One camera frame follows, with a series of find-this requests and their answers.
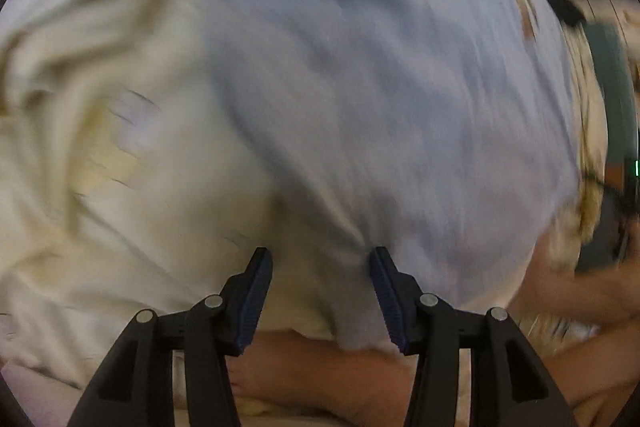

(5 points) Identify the blue-grey shirt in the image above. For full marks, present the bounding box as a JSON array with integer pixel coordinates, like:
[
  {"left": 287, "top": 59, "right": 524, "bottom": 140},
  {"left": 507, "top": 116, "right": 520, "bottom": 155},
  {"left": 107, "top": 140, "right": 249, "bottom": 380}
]
[{"left": 185, "top": 0, "right": 581, "bottom": 353}]

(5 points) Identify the teal padded bed frame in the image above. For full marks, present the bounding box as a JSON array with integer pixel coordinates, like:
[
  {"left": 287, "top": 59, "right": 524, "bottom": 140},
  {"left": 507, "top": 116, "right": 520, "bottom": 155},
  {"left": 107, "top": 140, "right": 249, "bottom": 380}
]
[{"left": 585, "top": 22, "right": 640, "bottom": 273}]

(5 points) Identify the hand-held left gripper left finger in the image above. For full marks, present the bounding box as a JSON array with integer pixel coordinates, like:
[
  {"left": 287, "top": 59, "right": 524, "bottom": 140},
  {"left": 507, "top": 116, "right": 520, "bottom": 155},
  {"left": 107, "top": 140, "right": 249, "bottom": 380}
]
[{"left": 67, "top": 247, "right": 274, "bottom": 427}]

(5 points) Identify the person's right forearm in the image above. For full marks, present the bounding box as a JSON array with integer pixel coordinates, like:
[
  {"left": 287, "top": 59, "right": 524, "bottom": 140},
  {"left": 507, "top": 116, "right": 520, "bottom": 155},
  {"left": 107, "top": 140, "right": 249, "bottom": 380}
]
[{"left": 520, "top": 232, "right": 640, "bottom": 328}]

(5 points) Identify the cream bear print duvet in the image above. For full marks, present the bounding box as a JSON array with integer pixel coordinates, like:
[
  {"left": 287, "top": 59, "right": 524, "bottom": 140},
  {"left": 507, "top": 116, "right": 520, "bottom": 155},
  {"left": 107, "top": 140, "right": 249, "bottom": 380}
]
[{"left": 0, "top": 0, "right": 616, "bottom": 427}]

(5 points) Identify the person's foot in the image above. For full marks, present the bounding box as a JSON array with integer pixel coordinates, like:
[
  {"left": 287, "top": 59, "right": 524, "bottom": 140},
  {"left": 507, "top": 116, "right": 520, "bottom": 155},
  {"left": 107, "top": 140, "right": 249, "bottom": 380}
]
[{"left": 227, "top": 332, "right": 416, "bottom": 427}]

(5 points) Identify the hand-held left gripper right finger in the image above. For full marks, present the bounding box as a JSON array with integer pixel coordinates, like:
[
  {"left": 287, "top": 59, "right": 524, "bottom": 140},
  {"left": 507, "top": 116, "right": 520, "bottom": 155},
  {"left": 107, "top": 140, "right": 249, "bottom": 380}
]
[{"left": 369, "top": 247, "right": 576, "bottom": 427}]

